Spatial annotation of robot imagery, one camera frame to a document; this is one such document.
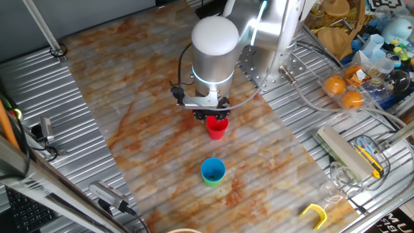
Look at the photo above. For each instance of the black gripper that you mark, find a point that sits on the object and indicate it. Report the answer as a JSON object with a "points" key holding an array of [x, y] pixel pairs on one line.
{"points": [[224, 103]]}

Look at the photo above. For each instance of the red plastic cup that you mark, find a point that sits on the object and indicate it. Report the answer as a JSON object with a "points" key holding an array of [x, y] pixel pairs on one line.
{"points": [[216, 131]]}

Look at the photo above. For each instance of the blue plastic cup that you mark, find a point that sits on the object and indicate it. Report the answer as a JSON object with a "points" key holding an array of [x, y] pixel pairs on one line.
{"points": [[207, 168]]}

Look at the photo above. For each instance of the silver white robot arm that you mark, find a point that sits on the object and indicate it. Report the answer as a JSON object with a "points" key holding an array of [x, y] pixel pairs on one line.
{"points": [[213, 48]]}

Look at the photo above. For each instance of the green plastic cup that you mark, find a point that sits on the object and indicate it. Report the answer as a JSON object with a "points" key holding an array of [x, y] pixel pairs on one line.
{"points": [[211, 184]]}

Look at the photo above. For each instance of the marble pattern mat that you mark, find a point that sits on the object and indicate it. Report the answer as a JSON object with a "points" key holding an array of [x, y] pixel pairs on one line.
{"points": [[145, 129]]}

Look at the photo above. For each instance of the cardboard box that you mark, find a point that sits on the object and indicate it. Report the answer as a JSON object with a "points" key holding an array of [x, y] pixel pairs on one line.
{"points": [[184, 231]]}

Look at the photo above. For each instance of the orange fruit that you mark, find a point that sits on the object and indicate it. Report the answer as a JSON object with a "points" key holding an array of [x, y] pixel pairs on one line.
{"points": [[351, 72], [334, 84], [352, 99]]}

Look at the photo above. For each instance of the beige and green long box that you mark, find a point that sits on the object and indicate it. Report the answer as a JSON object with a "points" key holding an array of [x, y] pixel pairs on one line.
{"points": [[339, 149]]}

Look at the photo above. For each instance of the round wooden disc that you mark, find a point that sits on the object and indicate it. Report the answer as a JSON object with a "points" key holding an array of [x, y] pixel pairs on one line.
{"points": [[333, 41], [336, 7]]}

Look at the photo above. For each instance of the small glass jar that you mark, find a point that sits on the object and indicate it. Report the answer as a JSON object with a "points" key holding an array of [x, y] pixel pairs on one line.
{"points": [[315, 11]]}

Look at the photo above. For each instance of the clear glass cup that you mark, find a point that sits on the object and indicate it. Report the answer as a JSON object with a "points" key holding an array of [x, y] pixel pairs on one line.
{"points": [[346, 179]]}

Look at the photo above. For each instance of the clear plastic fruit carton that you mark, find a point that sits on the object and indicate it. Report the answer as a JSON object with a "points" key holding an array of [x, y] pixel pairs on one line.
{"points": [[365, 87]]}

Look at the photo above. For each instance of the yellow utility knife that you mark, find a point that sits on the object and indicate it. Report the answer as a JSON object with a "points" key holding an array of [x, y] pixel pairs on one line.
{"points": [[370, 161]]}

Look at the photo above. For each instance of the curved wooden arch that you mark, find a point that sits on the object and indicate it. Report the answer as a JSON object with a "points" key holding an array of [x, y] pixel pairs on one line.
{"points": [[357, 29]]}

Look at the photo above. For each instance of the pale blue hexagonal cup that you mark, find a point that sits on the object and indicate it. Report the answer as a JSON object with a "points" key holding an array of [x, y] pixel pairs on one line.
{"points": [[372, 45]]}

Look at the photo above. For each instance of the black round knob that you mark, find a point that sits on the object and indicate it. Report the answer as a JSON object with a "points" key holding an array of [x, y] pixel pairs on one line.
{"points": [[36, 131]]}

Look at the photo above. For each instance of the clear measuring cup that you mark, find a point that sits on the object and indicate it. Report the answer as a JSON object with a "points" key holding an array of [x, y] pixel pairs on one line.
{"points": [[385, 64]]}

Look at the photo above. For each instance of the clear glass bowl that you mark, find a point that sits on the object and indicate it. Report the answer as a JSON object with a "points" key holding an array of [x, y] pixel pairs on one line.
{"points": [[398, 81]]}

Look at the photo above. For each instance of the silver metal bar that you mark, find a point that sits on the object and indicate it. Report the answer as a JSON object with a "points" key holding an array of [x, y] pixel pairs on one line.
{"points": [[401, 133]]}

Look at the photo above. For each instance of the silver metal pole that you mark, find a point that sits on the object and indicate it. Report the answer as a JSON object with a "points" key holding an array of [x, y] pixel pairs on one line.
{"points": [[42, 29]]}

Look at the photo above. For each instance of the light blue plush toy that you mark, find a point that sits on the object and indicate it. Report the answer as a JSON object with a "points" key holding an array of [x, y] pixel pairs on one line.
{"points": [[396, 30]]}

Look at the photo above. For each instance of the orange pole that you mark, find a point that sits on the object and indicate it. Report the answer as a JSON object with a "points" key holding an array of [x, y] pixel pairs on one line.
{"points": [[6, 126]]}

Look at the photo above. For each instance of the black white marker board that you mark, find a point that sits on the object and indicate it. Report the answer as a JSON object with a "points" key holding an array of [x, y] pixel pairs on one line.
{"points": [[386, 4]]}

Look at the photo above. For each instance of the black keyboard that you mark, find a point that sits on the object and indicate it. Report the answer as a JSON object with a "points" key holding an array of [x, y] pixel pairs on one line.
{"points": [[26, 213]]}

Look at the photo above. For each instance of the black printed sign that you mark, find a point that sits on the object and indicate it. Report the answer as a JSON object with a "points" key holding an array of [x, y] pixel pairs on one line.
{"points": [[398, 223]]}

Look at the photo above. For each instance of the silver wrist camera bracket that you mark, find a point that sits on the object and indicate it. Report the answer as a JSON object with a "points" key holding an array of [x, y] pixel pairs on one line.
{"points": [[200, 102]]}

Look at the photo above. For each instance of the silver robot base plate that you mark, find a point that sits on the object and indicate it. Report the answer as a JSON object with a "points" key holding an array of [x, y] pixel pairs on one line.
{"points": [[255, 64]]}

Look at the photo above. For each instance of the large silver camera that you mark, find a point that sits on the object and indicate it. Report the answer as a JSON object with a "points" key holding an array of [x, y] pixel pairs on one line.
{"points": [[106, 194]]}

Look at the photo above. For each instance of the yellow curved bracket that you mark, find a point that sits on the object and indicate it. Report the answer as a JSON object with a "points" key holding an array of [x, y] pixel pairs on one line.
{"points": [[315, 210]]}

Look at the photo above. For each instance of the small silver camera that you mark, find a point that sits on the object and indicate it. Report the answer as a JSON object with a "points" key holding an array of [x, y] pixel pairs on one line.
{"points": [[47, 127]]}

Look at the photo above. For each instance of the aluminium frame bar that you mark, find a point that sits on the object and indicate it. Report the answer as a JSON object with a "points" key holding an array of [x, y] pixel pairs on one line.
{"points": [[48, 191]]}

